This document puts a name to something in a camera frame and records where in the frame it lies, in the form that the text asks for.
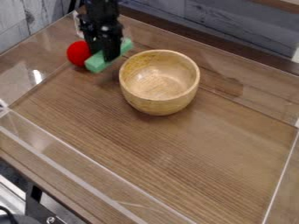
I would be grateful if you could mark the clear acrylic corner bracket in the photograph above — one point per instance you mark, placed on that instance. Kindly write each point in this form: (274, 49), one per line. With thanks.
(76, 20)

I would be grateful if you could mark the wooden brown bowl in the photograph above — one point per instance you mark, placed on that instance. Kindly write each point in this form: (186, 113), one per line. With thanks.
(158, 81)

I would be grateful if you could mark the red ball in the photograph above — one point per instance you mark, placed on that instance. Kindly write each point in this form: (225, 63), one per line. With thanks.
(77, 53)

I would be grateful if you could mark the clear acrylic tray wall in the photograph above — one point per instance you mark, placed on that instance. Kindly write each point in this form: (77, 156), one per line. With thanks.
(100, 196)

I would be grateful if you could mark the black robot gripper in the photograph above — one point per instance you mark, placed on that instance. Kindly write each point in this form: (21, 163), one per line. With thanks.
(100, 27)

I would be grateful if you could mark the green rectangular block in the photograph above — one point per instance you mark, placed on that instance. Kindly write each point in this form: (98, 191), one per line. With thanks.
(96, 63)

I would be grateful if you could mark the black table leg frame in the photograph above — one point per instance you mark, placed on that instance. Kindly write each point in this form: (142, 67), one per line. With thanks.
(34, 209)

